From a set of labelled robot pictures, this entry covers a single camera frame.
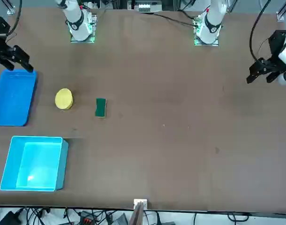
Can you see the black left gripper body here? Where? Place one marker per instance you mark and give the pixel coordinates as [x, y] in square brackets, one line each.
[276, 44]

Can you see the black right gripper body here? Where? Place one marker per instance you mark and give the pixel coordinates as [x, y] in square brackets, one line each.
[0, 44]

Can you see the green and yellow sponge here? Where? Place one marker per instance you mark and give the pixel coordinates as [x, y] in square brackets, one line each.
[100, 107]

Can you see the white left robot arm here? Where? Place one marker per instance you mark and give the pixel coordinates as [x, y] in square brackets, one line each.
[212, 18]

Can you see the dark blue plastic tray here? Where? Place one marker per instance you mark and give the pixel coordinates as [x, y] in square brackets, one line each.
[12, 98]

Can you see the yellow bowl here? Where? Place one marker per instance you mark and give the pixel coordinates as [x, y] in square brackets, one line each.
[64, 99]

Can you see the light blue plastic bin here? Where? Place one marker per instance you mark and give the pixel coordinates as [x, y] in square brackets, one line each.
[37, 164]

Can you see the white breaker box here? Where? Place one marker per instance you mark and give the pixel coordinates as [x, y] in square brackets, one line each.
[146, 7]

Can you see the black power adapter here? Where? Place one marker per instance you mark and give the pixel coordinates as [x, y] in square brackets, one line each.
[9, 218]

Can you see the black and orange plug box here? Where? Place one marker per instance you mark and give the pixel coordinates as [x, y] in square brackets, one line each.
[86, 218]

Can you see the grey power adapter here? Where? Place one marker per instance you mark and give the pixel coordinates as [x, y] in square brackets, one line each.
[120, 219]

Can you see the silver aluminium corner bracket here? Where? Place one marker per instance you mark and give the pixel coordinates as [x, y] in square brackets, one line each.
[11, 9]
[280, 16]

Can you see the small white mount box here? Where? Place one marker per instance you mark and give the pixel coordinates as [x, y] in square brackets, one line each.
[140, 202]

